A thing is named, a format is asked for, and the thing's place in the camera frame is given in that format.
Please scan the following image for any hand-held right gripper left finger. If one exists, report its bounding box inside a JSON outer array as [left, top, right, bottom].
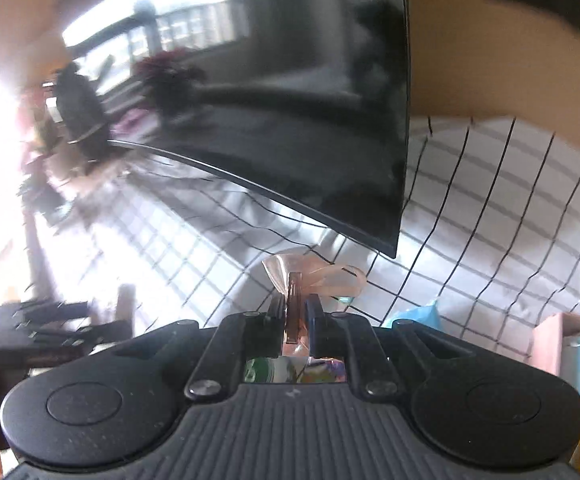
[[94, 294, 287, 402]]

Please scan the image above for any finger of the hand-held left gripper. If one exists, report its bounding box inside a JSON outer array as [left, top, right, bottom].
[[32, 325, 133, 358], [17, 299, 95, 323]]

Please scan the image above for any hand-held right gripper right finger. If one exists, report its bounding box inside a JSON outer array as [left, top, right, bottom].
[[305, 299, 492, 402]]

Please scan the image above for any translucent plastic bag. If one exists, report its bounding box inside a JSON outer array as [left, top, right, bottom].
[[245, 252, 369, 384]]

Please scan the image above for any pink cardboard box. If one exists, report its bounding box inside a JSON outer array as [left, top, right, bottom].
[[531, 311, 580, 411]]

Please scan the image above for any light blue plastic packet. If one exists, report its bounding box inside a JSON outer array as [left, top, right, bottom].
[[382, 299, 444, 332]]

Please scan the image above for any black curved monitor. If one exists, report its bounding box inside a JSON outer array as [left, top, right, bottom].
[[44, 0, 411, 260]]

